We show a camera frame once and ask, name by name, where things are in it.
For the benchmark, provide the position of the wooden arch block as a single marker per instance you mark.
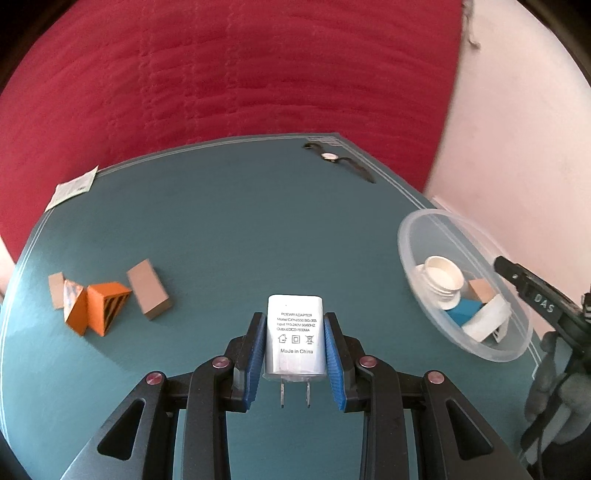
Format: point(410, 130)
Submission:
point(482, 290)

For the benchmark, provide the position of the orange black striped block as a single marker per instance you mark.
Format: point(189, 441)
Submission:
point(108, 300)

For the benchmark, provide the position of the zebra striped block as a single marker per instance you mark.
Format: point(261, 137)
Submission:
point(499, 334)

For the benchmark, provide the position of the white paper packet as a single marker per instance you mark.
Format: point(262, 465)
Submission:
point(71, 188)

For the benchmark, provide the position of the white power adapter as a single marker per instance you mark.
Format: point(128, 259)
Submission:
point(295, 332)

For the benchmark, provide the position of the brown rectangular wooden block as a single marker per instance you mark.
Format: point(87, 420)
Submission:
point(147, 288)

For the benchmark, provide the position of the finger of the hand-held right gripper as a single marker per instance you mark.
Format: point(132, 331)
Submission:
point(531, 290)

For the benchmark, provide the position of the white plastic cup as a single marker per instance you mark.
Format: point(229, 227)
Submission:
point(441, 277)

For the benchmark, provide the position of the red quilted blanket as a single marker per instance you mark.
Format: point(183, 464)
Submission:
point(231, 69)

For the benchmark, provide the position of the plain orange block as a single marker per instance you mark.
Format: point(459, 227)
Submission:
point(78, 316)

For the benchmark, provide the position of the blue triangular block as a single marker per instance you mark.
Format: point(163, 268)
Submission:
point(464, 311)

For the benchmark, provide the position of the small tan wooden block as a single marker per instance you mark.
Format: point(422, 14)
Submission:
point(56, 290)

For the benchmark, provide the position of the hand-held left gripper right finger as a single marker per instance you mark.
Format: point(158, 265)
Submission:
point(333, 369)

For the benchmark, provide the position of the clear plastic bowl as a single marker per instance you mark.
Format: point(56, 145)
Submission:
point(415, 244)

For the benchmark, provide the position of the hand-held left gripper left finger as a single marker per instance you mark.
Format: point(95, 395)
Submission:
point(256, 369)

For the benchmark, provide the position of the person's right hand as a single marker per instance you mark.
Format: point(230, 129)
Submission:
point(547, 369)

